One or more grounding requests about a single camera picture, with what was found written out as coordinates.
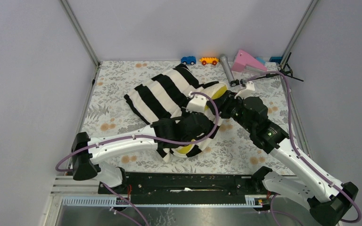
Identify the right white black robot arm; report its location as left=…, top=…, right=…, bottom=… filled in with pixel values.
left=207, top=91, right=362, bottom=226

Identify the aluminium frame post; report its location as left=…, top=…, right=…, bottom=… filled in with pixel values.
left=59, top=0, right=100, bottom=67
left=280, top=0, right=320, bottom=65

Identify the orange yellow toy car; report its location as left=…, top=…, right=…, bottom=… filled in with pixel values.
left=199, top=57, right=219, bottom=65

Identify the black white striped pillowcase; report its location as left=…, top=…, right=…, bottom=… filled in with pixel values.
left=123, top=63, right=224, bottom=163

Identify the pink triangular block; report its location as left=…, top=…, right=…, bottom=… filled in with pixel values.
left=231, top=49, right=267, bottom=73

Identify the left aluminium frame post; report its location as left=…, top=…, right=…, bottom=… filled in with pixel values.
left=59, top=0, right=100, bottom=67

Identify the dark blue block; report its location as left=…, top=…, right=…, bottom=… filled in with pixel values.
left=269, top=56, right=283, bottom=64

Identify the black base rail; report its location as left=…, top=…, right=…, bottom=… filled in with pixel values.
left=112, top=172, right=270, bottom=207

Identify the yellow white pillow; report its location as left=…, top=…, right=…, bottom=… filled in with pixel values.
left=170, top=82, right=228, bottom=158

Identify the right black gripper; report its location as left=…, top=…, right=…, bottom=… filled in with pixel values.
left=206, top=89, right=255, bottom=133

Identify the black mini tripod stand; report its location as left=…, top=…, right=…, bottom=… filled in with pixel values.
left=230, top=52, right=304, bottom=88

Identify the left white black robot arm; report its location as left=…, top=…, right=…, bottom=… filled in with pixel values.
left=71, top=113, right=215, bottom=194

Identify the blue toy car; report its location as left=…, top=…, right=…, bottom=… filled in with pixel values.
left=181, top=56, right=197, bottom=65

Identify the right aluminium frame post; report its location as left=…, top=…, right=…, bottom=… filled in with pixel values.
left=280, top=0, right=320, bottom=65

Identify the floral patterned table mat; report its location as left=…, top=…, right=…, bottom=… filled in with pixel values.
left=82, top=61, right=292, bottom=175

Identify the light blue block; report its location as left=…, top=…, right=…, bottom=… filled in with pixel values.
left=255, top=57, right=266, bottom=65

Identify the grey microphone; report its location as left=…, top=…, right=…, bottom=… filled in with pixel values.
left=219, top=54, right=236, bottom=87

